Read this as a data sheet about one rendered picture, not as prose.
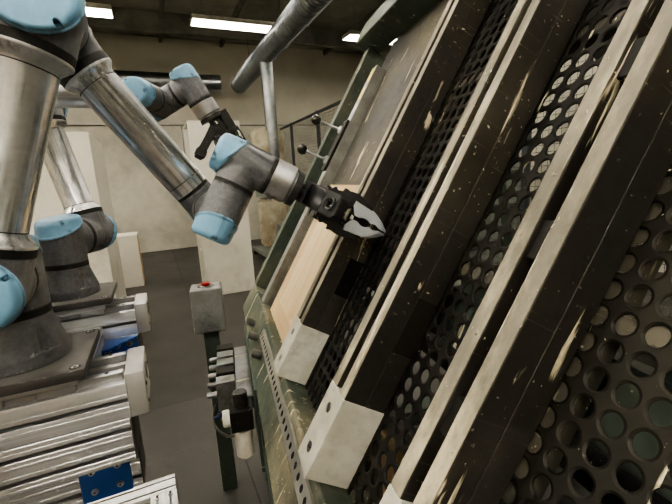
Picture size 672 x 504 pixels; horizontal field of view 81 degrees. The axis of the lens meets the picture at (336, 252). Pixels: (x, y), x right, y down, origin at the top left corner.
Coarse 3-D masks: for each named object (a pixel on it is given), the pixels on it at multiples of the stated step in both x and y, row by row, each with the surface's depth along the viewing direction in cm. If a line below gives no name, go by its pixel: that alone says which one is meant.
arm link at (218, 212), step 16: (208, 192) 71; (224, 192) 70; (240, 192) 71; (208, 208) 70; (224, 208) 70; (240, 208) 72; (192, 224) 72; (208, 224) 70; (224, 224) 70; (224, 240) 71
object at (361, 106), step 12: (384, 72) 143; (372, 84) 142; (372, 96) 143; (360, 108) 143; (360, 120) 143; (348, 132) 143; (348, 144) 144; (336, 156) 143; (336, 168) 144; (324, 180) 143; (300, 228) 144; (300, 240) 145; (288, 252) 144; (288, 264) 145; (276, 276) 144; (276, 288) 145; (264, 300) 145
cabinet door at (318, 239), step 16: (320, 224) 128; (304, 240) 137; (320, 240) 120; (304, 256) 129; (320, 256) 114; (288, 272) 138; (304, 272) 121; (288, 288) 130; (304, 288) 114; (272, 304) 139; (288, 304) 122; (288, 320) 114
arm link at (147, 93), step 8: (128, 80) 102; (136, 80) 102; (144, 80) 104; (136, 88) 102; (144, 88) 102; (152, 88) 106; (64, 96) 104; (72, 96) 104; (136, 96) 102; (144, 96) 103; (152, 96) 106; (160, 96) 110; (56, 104) 106; (64, 104) 106; (72, 104) 106; (80, 104) 106; (144, 104) 105; (152, 104) 108; (160, 104) 111
